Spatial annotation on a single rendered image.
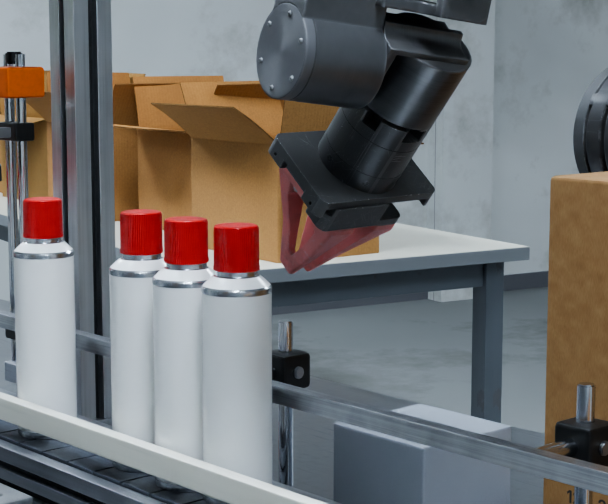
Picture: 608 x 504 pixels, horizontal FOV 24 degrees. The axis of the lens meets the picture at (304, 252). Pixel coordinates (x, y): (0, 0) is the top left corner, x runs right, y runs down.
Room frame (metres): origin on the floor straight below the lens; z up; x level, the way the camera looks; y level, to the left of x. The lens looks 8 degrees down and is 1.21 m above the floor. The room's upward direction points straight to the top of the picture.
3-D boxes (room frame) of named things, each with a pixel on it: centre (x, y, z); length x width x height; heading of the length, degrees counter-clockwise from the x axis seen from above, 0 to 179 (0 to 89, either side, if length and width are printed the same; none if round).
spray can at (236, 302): (1.05, 0.05, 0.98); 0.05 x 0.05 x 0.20
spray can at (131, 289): (1.14, 0.13, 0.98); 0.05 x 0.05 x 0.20
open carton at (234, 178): (3.19, 0.04, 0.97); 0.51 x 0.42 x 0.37; 126
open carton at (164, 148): (3.55, 0.21, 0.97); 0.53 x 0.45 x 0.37; 122
